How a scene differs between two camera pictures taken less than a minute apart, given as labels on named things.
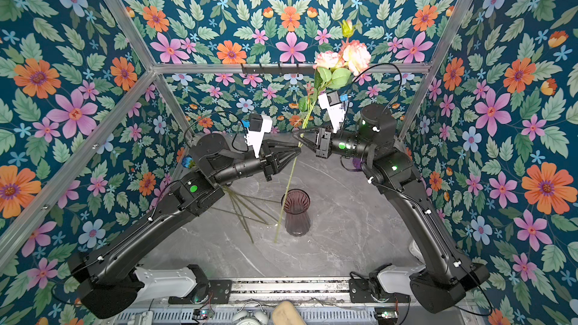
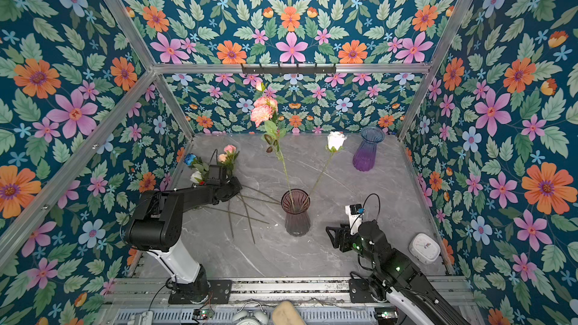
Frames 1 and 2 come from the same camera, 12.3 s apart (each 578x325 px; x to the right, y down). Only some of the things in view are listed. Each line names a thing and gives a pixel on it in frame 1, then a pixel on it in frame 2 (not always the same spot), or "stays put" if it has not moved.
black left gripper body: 265,168 -> 230,189
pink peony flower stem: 334,67 -> 265,110
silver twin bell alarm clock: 250,313 stays put
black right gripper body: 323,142 -> 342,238
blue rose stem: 186,161 stays put
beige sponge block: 285,313 stays put
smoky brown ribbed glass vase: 297,220 stays put
